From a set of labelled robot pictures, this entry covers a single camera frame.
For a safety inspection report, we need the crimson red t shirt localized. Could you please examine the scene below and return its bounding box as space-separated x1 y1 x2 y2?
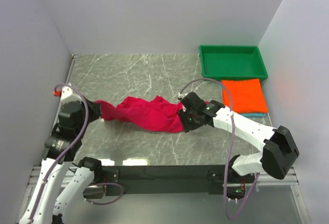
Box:
96 96 184 133

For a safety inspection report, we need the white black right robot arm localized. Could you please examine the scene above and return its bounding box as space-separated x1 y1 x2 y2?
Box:
178 92 300 180

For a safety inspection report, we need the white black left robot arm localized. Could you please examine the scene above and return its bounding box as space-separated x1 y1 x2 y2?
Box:
19 99 102 223

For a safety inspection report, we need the folded light blue t shirt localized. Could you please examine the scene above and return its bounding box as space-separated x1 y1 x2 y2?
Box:
219 83 267 118

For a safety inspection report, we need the folded orange t shirt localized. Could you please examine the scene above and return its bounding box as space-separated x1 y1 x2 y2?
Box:
221 78 268 114

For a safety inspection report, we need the green plastic bin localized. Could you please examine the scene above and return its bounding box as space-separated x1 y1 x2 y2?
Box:
199 45 268 81

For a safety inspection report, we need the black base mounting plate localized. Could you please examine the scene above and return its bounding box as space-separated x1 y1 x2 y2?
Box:
91 164 225 195

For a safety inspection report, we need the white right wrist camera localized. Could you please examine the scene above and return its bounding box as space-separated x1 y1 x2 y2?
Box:
177 92 186 100

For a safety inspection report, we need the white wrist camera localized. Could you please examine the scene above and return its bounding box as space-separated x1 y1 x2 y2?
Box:
53 86 82 104
177 92 186 100

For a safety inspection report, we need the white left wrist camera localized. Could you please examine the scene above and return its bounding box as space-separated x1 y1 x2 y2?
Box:
53 86 82 104

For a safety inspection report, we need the aluminium front rail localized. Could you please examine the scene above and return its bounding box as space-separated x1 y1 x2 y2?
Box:
25 164 300 189

